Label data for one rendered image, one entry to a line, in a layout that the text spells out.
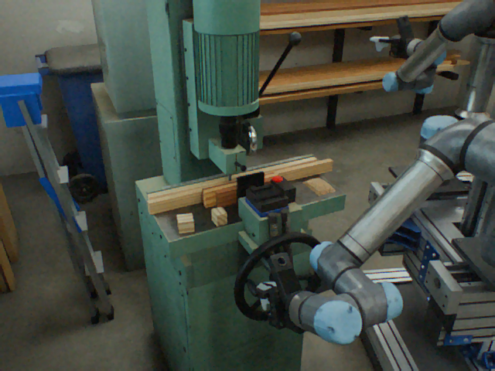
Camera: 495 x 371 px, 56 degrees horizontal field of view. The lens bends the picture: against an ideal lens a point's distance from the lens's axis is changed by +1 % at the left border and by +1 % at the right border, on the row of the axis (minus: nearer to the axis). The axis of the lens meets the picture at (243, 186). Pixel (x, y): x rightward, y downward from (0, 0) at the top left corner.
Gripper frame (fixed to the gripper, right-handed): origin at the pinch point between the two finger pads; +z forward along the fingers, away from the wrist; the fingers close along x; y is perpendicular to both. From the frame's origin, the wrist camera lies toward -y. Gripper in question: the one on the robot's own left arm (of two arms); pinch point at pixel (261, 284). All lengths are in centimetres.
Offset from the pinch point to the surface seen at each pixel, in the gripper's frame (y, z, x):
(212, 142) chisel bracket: -39.7, 29.7, 3.7
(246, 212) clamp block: -17.4, 15.5, 5.4
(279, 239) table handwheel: -9.8, 0.5, 7.1
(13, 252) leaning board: -7, 182, -68
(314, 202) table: -15.9, 19.1, 30.3
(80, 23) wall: -151, 227, -7
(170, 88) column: -59, 36, -5
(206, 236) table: -12.5, 19.8, -6.1
